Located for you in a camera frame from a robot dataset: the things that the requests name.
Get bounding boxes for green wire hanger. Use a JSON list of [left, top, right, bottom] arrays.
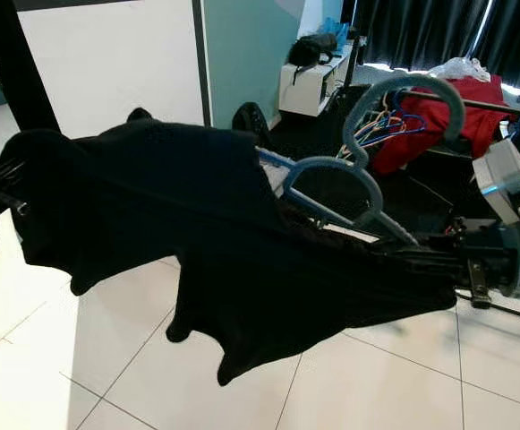
[[354, 90, 390, 149]]

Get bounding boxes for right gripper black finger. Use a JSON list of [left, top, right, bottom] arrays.
[[376, 240, 456, 258], [378, 253, 457, 268]]

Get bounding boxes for red cloth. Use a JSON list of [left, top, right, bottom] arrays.
[[371, 73, 516, 176]]

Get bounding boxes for black backpack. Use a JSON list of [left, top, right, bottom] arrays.
[[233, 101, 265, 131]]

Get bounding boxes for white plastic bag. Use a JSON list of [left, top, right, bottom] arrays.
[[428, 56, 489, 82]]

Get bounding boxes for black curtain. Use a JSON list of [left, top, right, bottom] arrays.
[[349, 0, 520, 90]]

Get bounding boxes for blue bag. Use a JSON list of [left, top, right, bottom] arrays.
[[322, 16, 352, 41]]

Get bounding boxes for white open shelf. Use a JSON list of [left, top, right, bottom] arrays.
[[277, 40, 352, 117]]

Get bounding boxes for black door frame post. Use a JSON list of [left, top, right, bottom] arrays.
[[0, 0, 64, 133]]

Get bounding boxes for black metal clothes rack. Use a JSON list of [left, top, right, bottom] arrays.
[[340, 85, 520, 328]]

